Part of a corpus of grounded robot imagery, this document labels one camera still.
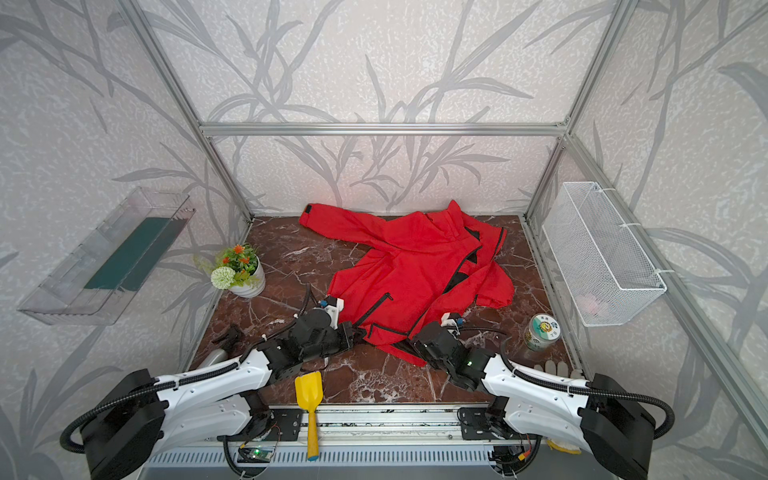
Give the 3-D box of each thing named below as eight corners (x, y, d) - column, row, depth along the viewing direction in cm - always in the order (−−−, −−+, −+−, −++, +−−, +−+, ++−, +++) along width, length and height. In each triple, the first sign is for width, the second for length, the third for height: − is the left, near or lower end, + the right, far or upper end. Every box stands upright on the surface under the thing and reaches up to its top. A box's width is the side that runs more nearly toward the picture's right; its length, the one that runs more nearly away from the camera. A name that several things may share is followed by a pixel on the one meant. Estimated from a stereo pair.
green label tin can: (525, 351, 88) (536, 340, 81) (519, 326, 93) (528, 313, 86) (552, 351, 88) (565, 340, 81) (544, 326, 93) (556, 313, 86)
